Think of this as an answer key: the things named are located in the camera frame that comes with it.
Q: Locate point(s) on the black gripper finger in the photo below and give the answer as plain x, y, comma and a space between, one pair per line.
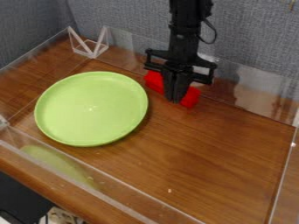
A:
183, 82
168, 84

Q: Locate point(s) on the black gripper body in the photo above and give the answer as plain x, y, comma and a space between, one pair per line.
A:
180, 59

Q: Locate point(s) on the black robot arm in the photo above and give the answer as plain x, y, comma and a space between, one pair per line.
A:
189, 13

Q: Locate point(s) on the green round plate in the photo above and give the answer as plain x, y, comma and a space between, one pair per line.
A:
91, 108

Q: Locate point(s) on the white power strip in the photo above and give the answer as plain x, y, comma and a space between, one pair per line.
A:
59, 216

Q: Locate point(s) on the clear acrylic corner bracket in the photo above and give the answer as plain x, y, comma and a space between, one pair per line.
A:
87, 47

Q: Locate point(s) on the clear acrylic enclosure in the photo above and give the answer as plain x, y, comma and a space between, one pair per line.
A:
215, 164

